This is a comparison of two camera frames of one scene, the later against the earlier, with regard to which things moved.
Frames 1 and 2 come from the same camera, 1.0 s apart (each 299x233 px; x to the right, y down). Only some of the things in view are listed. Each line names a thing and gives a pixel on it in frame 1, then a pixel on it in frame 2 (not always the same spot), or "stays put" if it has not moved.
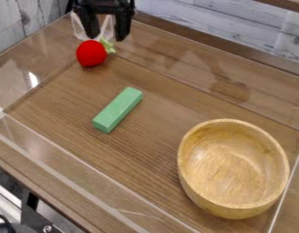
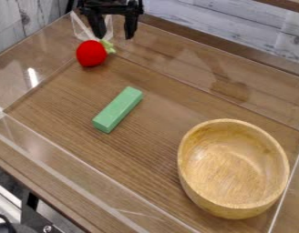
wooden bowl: x=233 y=167 stays put
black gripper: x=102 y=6 → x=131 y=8
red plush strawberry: x=92 y=52 stays put
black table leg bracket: x=33 y=221 stays put
